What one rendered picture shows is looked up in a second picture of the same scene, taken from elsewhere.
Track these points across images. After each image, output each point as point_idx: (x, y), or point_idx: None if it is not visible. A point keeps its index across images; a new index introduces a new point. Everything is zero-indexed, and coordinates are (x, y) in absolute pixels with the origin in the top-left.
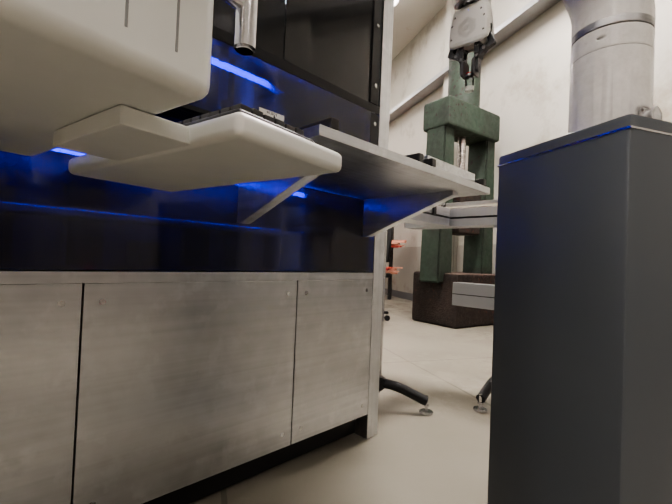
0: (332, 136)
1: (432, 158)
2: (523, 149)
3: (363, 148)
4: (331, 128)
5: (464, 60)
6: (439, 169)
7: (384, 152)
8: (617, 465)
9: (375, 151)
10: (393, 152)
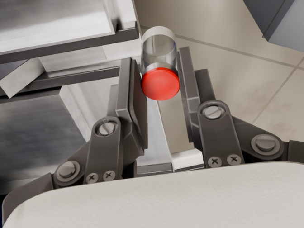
0: (172, 161)
1: (138, 38)
2: (301, 51)
3: (166, 136)
4: (173, 166)
5: (140, 151)
6: (133, 8)
7: (161, 117)
8: None
9: (163, 125)
10: (159, 108)
